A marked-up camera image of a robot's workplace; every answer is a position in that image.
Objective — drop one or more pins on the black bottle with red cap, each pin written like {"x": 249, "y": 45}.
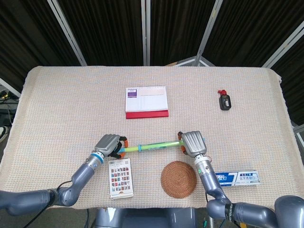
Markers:
{"x": 225, "y": 103}

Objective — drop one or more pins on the white screen frame post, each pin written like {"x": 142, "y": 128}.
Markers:
{"x": 209, "y": 33}
{"x": 282, "y": 50}
{"x": 67, "y": 33}
{"x": 145, "y": 33}

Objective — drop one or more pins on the blue and white toothpaste box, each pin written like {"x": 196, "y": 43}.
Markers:
{"x": 237, "y": 178}

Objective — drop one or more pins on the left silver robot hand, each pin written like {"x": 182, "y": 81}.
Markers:
{"x": 107, "y": 143}

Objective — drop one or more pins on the white box with picture grid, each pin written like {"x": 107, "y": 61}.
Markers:
{"x": 120, "y": 178}

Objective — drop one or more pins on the dark pleated screen panel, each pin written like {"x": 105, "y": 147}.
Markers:
{"x": 178, "y": 28}
{"x": 249, "y": 31}
{"x": 107, "y": 31}
{"x": 26, "y": 35}
{"x": 294, "y": 95}

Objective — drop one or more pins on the beige woven tablecloth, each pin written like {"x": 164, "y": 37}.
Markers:
{"x": 71, "y": 107}

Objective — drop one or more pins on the round woven rattan coaster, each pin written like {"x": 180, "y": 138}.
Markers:
{"x": 178, "y": 179}

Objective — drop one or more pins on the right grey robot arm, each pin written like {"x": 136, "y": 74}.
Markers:
{"x": 213, "y": 185}

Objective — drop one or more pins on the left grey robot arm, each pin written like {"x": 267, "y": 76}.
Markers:
{"x": 71, "y": 187}

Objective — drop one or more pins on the grey robot torso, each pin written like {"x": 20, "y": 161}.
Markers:
{"x": 142, "y": 217}

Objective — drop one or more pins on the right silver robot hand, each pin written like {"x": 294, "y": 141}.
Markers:
{"x": 193, "y": 142}

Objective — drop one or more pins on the green stick with orange ends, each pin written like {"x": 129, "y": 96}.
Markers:
{"x": 131, "y": 149}

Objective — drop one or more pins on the white desk calendar red base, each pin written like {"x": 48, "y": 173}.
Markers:
{"x": 147, "y": 99}

